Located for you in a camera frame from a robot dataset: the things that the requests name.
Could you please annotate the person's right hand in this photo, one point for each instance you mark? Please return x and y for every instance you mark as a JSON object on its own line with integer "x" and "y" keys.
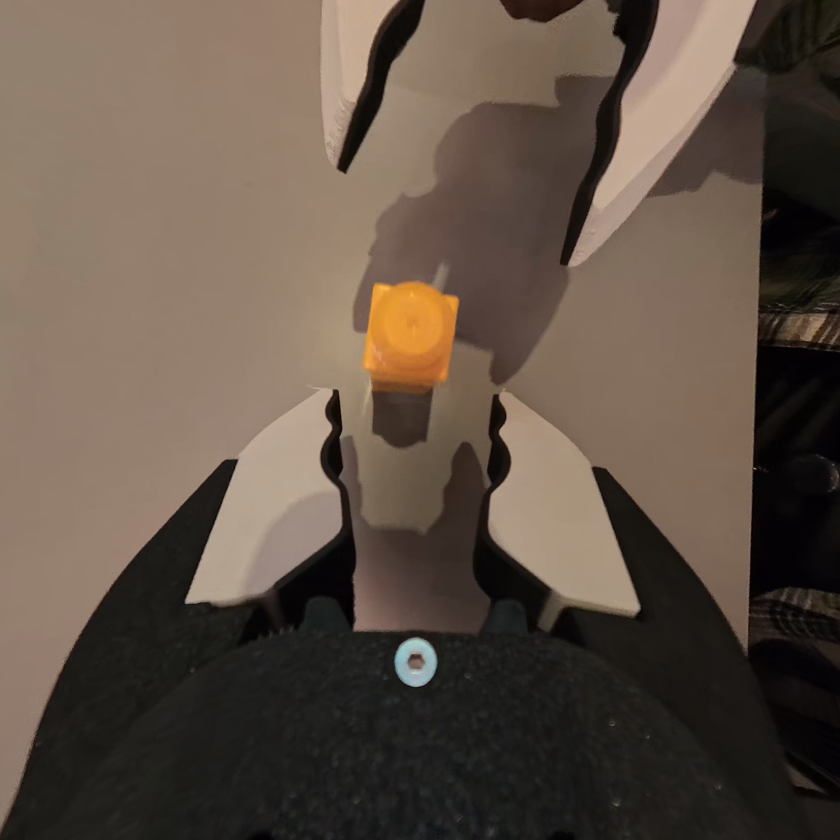
{"x": 538, "y": 8}

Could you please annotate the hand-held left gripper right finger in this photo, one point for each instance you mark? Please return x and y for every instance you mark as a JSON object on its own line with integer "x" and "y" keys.
{"x": 558, "y": 525}

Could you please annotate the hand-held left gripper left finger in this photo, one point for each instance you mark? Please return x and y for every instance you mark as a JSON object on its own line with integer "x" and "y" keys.
{"x": 269, "y": 525}

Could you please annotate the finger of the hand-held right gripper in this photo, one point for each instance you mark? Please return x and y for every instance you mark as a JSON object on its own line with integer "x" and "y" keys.
{"x": 682, "y": 79}
{"x": 348, "y": 52}

